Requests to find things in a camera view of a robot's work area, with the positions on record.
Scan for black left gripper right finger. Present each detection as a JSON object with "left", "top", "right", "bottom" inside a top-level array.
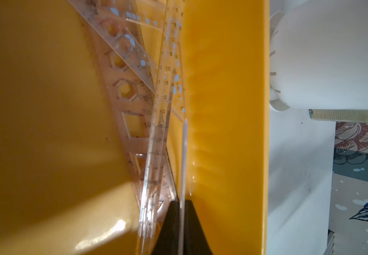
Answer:
[{"left": 184, "top": 200, "right": 213, "bottom": 255}]

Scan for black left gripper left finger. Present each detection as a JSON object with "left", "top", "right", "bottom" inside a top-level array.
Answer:
[{"left": 151, "top": 201, "right": 180, "bottom": 255}]

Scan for clear thin straight ruler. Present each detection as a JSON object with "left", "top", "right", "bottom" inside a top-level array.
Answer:
[{"left": 137, "top": 1, "right": 185, "bottom": 255}]

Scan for yellow plastic storage box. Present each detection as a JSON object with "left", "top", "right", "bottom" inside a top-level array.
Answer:
[{"left": 0, "top": 1, "right": 269, "bottom": 255}]

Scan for pink straight stencil ruler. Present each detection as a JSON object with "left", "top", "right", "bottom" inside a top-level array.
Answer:
[{"left": 81, "top": 18, "right": 178, "bottom": 221}]

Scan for clear triangle ruler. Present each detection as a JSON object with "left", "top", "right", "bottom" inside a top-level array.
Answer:
[{"left": 69, "top": 1, "right": 157, "bottom": 92}]

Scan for pale spice jar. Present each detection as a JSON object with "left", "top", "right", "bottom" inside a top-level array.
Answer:
[{"left": 309, "top": 109, "right": 368, "bottom": 123}]

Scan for white utensil holder cup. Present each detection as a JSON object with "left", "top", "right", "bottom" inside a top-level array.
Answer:
[{"left": 270, "top": 1, "right": 368, "bottom": 110}]

